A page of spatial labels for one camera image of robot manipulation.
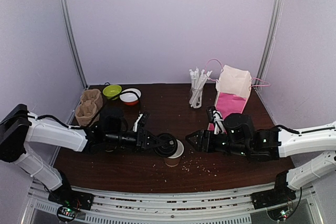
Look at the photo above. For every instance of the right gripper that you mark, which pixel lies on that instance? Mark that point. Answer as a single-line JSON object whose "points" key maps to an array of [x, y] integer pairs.
{"points": [[206, 141]]}

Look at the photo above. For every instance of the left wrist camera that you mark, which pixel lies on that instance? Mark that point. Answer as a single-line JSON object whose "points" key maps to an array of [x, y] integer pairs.
{"points": [[140, 121]]}

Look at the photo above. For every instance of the glass with wrapped straws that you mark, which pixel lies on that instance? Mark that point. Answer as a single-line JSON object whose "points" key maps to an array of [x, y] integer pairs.
{"points": [[198, 80]]}

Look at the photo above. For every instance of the front aluminium rail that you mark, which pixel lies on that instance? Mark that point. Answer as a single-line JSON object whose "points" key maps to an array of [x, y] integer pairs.
{"points": [[220, 206]]}

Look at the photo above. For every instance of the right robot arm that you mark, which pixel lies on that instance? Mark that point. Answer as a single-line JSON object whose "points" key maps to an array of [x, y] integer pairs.
{"points": [[236, 135]]}

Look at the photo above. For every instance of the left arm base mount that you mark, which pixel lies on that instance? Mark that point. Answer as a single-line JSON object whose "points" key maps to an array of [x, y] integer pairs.
{"points": [[70, 198]]}

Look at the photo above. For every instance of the black cup lid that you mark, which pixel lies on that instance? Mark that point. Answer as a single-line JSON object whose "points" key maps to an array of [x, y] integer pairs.
{"points": [[169, 146]]}

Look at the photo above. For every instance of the pink paper bag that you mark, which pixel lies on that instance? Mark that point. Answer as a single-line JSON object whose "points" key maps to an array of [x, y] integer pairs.
{"points": [[233, 88]]}

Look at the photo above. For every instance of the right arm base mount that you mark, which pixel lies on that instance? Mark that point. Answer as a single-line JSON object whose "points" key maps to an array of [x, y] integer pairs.
{"points": [[272, 197]]}

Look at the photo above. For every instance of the right aluminium frame post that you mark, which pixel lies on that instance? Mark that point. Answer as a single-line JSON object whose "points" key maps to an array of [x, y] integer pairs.
{"points": [[271, 24]]}

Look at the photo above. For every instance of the cardboard cup carrier stack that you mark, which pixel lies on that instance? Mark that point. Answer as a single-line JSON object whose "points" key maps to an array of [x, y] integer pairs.
{"points": [[91, 102]]}

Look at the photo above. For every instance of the green bowl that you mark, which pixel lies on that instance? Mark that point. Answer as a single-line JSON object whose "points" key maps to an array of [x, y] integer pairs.
{"points": [[111, 92]]}

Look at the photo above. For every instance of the aluminium frame post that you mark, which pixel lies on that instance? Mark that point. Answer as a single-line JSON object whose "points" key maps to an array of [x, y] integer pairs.
{"points": [[271, 24], [72, 43]]}

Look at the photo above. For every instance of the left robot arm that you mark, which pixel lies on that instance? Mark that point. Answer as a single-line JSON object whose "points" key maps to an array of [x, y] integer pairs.
{"points": [[21, 127]]}

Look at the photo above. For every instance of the left aluminium frame post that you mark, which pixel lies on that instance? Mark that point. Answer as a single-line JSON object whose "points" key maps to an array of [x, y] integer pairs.
{"points": [[72, 43]]}

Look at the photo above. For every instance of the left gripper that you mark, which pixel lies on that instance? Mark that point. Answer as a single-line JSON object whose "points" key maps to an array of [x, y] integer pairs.
{"points": [[143, 137]]}

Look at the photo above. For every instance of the brown paper coffee cup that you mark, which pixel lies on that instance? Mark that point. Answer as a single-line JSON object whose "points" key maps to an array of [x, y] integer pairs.
{"points": [[175, 159]]}

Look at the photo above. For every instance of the white and orange bowl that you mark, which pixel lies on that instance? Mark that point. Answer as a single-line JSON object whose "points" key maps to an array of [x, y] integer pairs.
{"points": [[130, 96]]}

